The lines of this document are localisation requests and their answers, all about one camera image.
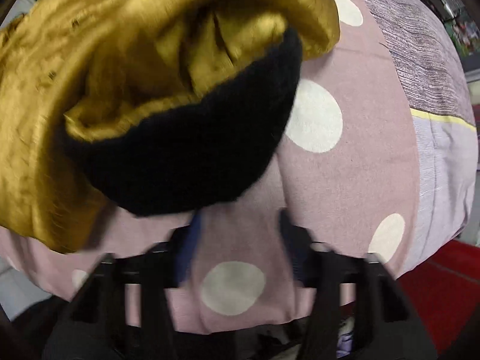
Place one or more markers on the red floor mat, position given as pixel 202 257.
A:
pixel 444 289

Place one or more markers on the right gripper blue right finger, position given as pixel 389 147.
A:
pixel 297 242

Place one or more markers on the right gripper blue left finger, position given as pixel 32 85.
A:
pixel 187 245

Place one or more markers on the purple textured blanket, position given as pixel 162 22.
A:
pixel 425 59

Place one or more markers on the gold brocade padded jacket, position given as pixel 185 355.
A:
pixel 158 106

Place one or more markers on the pink polka dot bedsheet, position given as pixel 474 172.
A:
pixel 346 169

